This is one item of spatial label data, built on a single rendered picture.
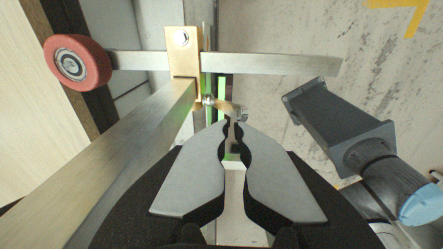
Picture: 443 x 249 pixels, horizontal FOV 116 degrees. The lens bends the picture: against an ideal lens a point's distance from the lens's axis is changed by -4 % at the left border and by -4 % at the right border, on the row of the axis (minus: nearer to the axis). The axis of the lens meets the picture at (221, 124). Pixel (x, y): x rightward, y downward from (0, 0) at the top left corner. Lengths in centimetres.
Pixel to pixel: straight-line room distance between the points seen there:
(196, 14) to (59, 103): 32
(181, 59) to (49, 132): 31
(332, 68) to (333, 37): 100
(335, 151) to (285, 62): 63
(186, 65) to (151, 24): 30
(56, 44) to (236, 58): 25
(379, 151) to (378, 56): 84
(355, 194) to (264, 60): 63
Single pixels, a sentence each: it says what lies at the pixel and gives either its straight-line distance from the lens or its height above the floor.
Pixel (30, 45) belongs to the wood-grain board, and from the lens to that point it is 36.
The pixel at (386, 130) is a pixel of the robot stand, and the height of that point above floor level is 60.
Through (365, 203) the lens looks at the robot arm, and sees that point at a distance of 76.
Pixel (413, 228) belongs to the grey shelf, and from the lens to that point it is 331.
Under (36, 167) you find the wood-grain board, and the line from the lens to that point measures 57.
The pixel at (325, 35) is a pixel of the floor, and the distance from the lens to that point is 128.
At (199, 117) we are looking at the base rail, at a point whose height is 70.
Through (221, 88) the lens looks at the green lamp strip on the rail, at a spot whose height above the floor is 70.
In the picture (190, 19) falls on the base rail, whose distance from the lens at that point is 43.
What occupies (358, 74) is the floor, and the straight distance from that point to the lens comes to 148.
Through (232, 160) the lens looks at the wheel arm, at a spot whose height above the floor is 84.
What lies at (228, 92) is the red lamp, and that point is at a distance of 44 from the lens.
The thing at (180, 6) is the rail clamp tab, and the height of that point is 62.
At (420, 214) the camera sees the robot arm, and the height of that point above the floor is 87.
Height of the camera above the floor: 112
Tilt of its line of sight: 59 degrees down
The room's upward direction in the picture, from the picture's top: 175 degrees counter-clockwise
